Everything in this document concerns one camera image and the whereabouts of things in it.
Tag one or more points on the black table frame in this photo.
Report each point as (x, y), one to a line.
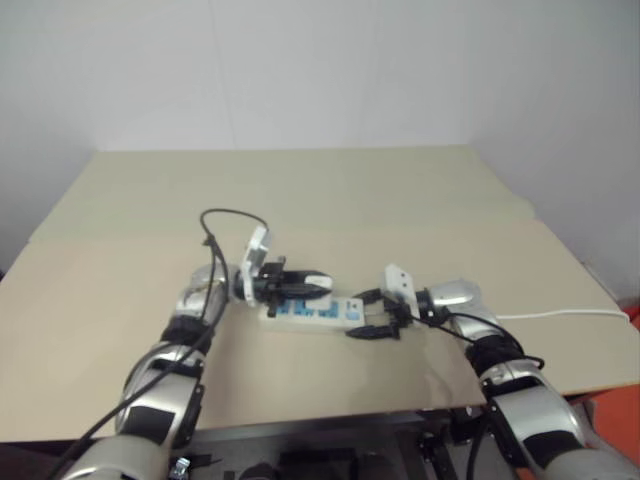
(320, 435)

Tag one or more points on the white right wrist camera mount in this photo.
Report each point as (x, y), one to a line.
(397, 277)

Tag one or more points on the white charger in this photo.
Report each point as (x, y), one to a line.
(318, 281)

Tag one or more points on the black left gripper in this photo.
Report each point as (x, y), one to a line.
(272, 285)

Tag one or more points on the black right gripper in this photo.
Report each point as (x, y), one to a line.
(397, 315)

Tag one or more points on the white power strip blue sockets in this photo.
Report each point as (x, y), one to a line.
(300, 325)

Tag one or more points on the orange box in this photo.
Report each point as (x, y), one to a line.
(617, 420)

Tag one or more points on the dark rounded shape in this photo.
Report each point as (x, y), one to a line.
(261, 472)

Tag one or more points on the small metal clamp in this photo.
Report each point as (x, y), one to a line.
(181, 467)

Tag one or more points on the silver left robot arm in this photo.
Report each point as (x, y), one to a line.
(165, 395)

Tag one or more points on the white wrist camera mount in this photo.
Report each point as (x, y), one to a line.
(257, 247)
(397, 277)

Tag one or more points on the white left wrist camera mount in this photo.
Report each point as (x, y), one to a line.
(257, 247)

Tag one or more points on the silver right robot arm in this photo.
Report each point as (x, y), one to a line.
(540, 415)

